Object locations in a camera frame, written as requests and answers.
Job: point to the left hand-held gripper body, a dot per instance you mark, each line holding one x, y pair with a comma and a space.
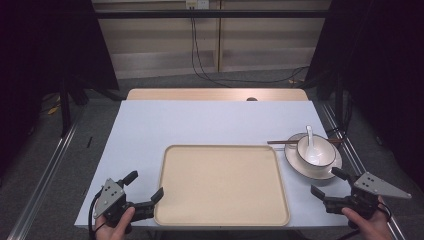
109, 196

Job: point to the black curtain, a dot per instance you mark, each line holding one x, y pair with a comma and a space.
40, 66
383, 73

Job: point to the person's right hand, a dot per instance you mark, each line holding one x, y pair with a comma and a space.
370, 228

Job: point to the pale blue table mat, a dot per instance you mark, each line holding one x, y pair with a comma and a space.
200, 123

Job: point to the white wall socket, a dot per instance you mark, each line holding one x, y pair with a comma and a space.
197, 3

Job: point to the beige rectangular tray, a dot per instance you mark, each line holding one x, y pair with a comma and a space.
221, 186

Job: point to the white plate with dark rim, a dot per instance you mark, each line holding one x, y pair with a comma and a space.
295, 163

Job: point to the white ceramic spoon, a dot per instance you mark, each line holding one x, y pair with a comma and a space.
312, 155

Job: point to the metal floor rail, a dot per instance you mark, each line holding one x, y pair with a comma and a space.
350, 153
43, 186

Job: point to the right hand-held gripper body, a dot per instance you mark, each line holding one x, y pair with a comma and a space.
376, 186

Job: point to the white bowl with dark rim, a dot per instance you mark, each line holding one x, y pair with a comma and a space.
325, 150

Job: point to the brown chopstick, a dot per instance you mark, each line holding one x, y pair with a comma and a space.
281, 143

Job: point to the black horizontal bar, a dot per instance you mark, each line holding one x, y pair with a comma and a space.
210, 14

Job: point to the person's left hand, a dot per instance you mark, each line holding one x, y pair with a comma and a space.
115, 231

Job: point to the black metal stand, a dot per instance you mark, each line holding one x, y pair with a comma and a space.
65, 110

